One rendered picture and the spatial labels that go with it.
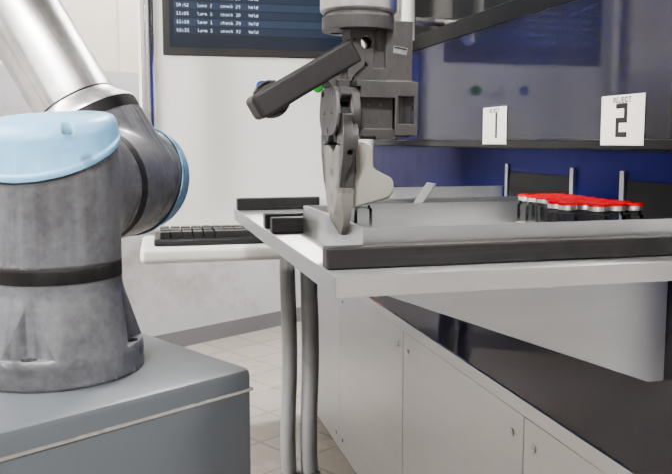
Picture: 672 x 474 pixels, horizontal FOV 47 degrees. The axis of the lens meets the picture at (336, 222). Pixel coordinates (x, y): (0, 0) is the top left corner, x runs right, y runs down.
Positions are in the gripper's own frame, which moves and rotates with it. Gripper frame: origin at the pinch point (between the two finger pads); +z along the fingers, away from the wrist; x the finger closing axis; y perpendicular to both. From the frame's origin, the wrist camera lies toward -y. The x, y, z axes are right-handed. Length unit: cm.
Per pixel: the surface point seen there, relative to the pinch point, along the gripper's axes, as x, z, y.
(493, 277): -11.0, 4.2, 12.0
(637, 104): 4.1, -12.5, 36.8
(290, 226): 20.3, 2.6, -0.6
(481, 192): 54, 1, 41
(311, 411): 98, 55, 20
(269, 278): 329, 64, 49
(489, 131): 43, -10, 37
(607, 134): 9.8, -9.1, 36.9
